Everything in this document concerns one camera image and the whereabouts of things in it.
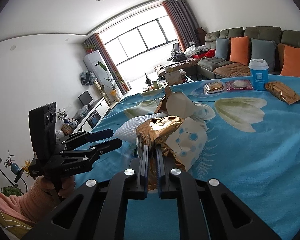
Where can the grey-blue cushion near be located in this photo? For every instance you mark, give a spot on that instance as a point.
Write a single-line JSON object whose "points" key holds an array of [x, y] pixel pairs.
{"points": [[264, 49]]}

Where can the white dotted paper cup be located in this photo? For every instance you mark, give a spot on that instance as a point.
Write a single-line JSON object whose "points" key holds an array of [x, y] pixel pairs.
{"points": [[187, 142]]}

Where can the pink sleeved left forearm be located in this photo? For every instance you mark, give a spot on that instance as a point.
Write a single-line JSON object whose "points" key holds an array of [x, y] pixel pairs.
{"points": [[32, 206]]}

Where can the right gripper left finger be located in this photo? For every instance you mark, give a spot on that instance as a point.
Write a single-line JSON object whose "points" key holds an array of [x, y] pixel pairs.
{"points": [[97, 210]]}

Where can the blue floral tablecloth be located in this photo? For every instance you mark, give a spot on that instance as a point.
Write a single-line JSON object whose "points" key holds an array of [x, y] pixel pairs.
{"points": [[253, 148]]}

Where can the small gold snack packet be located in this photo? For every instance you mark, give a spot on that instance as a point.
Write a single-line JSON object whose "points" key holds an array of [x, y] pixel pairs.
{"points": [[282, 92]]}

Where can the person's left hand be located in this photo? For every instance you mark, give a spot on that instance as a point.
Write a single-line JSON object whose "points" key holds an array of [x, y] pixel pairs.
{"points": [[67, 188]]}

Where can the green sectional sofa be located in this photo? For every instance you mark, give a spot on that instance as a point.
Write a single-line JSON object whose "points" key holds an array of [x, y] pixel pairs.
{"points": [[228, 52]]}

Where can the large window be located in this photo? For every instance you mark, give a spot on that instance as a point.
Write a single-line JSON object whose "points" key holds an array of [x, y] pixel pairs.
{"points": [[141, 39]]}

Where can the tall green potted plant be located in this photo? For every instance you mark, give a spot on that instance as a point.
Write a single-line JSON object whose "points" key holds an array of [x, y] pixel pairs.
{"points": [[110, 79]]}

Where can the clear cracker packet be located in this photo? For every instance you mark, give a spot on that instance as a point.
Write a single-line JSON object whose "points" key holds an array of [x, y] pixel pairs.
{"points": [[213, 87]]}

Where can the orange grey curtain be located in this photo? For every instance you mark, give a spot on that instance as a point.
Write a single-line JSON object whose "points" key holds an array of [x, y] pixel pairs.
{"points": [[183, 21], [95, 43]]}

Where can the white standing air conditioner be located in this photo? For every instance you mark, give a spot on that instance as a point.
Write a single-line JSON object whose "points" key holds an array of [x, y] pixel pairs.
{"points": [[90, 61]]}

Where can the grey-blue cushion far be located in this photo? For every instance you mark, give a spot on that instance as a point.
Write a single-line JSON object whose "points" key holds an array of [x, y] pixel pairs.
{"points": [[222, 46]]}

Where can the black plant stand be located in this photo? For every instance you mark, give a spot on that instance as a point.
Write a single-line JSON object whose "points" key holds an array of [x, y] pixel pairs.
{"points": [[13, 187]]}

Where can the right orange grey curtain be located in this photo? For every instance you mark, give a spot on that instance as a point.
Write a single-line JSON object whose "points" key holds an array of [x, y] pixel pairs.
{"points": [[183, 21]]}

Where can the gold foil snack bag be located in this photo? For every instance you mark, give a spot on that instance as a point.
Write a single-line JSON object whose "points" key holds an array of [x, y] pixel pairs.
{"points": [[157, 132]]}

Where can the orange cushion far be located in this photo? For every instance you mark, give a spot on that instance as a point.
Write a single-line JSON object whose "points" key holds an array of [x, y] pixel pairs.
{"points": [[239, 50]]}

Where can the white foam fruit net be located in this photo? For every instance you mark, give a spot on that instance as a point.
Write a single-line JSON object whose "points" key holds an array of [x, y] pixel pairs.
{"points": [[127, 131]]}

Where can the blue lidded coffee cup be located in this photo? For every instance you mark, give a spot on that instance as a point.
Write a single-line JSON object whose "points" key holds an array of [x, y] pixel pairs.
{"points": [[259, 73]]}

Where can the orange cushion near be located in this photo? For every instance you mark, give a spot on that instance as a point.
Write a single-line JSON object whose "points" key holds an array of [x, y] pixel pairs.
{"points": [[291, 61]]}

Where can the pink snack packet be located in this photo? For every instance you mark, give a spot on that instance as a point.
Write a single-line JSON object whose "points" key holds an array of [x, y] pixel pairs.
{"points": [[238, 85]]}

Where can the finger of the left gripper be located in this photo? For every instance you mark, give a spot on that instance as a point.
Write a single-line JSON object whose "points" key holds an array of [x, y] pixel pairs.
{"points": [[106, 146], [97, 136]]}

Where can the grey-blue cushion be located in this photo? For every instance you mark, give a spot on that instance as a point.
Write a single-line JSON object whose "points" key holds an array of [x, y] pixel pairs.
{"points": [[222, 46], [264, 49]]}

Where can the small black monitor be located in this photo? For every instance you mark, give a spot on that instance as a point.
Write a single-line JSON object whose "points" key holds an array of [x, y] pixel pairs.
{"points": [[85, 98]]}

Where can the cluttered coffee table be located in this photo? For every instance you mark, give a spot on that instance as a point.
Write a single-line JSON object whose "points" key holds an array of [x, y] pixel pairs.
{"points": [[168, 78]]}

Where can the left orange grey curtain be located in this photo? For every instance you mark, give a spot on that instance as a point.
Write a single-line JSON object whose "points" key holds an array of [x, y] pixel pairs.
{"points": [[95, 43]]}

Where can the white black tv cabinet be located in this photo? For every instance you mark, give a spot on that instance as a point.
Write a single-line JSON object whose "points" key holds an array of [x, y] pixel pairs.
{"points": [[92, 118]]}

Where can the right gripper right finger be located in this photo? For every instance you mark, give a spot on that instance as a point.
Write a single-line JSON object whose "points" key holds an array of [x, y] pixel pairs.
{"points": [[207, 209]]}

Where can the orange cushion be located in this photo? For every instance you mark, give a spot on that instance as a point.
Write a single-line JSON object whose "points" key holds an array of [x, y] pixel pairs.
{"points": [[291, 61], [239, 50]]}

